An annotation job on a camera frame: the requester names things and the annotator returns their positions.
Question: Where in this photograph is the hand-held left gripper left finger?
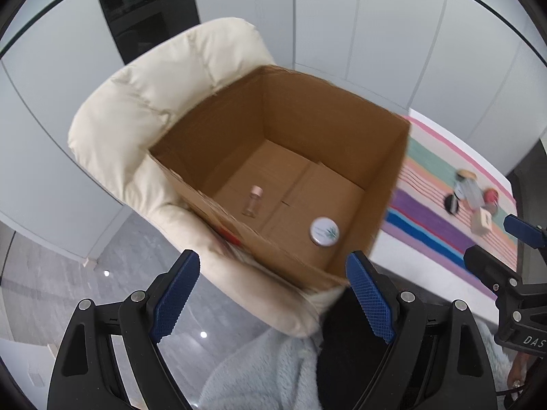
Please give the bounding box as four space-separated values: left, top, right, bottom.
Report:
47 249 201 410

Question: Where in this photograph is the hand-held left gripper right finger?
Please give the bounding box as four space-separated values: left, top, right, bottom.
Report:
344 251 498 410

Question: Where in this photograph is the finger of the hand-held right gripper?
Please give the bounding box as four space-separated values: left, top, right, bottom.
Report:
464 245 524 304
503 214 547 249

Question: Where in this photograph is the white cube box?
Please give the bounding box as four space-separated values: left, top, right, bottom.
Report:
471 207 493 235

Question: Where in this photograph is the clear grey bottle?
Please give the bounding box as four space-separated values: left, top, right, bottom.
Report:
454 179 483 208

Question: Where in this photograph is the brown cardboard box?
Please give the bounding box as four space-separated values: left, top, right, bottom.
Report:
148 65 412 290

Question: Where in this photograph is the person's right hand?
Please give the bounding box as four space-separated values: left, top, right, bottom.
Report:
508 350 531 389

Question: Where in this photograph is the black garment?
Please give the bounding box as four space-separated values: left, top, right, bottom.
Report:
316 288 406 410

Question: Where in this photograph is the round tin white lid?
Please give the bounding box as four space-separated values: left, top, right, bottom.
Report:
309 216 340 247

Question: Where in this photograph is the striped pastel cloth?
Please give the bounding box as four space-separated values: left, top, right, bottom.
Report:
382 114 519 300

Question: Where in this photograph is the light blue fleece garment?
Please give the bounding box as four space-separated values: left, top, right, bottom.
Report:
199 318 513 410

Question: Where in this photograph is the small glass bottle pink cap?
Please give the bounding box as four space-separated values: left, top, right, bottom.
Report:
243 185 263 218

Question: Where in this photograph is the cream padded chair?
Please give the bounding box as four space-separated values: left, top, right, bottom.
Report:
67 17 343 338

